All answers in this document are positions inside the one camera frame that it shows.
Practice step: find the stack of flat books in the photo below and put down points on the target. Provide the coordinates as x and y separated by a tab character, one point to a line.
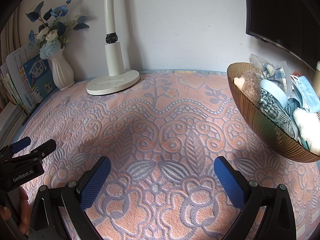
10	120

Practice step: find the white desk lamp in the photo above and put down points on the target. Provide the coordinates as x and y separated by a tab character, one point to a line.
115	60

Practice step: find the person's left hand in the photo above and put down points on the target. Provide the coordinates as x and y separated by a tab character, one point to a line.
24	205

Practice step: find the amber ribbed bowl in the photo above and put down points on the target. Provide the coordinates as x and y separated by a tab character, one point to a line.
265	130

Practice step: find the white plush toy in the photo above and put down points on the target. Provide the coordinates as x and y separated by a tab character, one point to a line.
306	122

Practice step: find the white ribbed vase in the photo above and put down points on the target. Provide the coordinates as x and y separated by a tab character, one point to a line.
61	72

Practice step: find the row of upright books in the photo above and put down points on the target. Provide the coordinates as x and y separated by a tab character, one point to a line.
32	80

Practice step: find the gold thermos bottle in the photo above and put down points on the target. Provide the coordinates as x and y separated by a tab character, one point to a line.
318	72

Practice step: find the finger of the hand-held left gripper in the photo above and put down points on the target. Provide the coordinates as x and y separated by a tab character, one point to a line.
22	143
45	148

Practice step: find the plaid fabric bow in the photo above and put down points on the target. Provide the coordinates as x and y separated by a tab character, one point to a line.
272	73

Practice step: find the pink floral blanket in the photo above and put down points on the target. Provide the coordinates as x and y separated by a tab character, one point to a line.
160	130

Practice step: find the blue checked scrunchie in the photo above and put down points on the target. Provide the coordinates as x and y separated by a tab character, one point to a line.
268	105

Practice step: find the blue artificial flowers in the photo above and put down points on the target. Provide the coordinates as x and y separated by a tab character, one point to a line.
50	45

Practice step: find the black monitor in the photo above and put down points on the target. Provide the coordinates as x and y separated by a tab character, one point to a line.
287	12

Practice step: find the brown plush toy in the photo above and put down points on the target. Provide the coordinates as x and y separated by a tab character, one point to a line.
251	85

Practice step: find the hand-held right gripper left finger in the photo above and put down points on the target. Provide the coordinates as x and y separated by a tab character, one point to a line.
95	182

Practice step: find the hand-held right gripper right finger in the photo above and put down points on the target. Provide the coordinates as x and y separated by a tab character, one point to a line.
230	182

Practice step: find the blue face mask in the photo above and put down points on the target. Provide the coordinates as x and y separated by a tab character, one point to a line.
307	92

